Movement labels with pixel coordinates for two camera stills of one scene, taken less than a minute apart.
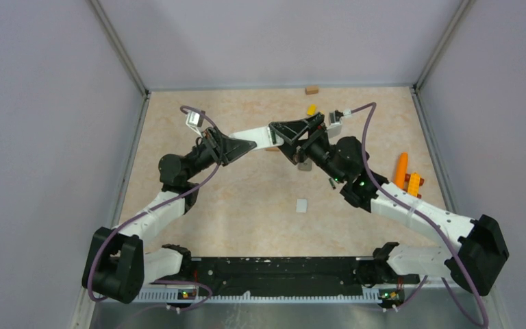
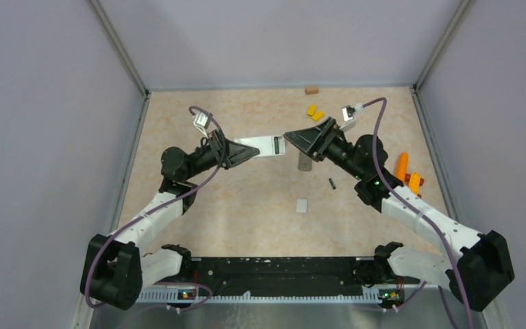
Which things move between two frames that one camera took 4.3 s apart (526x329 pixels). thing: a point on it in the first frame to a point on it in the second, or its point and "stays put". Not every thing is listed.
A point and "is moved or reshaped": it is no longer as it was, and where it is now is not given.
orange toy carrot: x=401 y=171 stays put
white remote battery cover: x=301 y=205 stays put
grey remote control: x=305 y=166 stays put
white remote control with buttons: x=261 y=136 is moved or reshaped
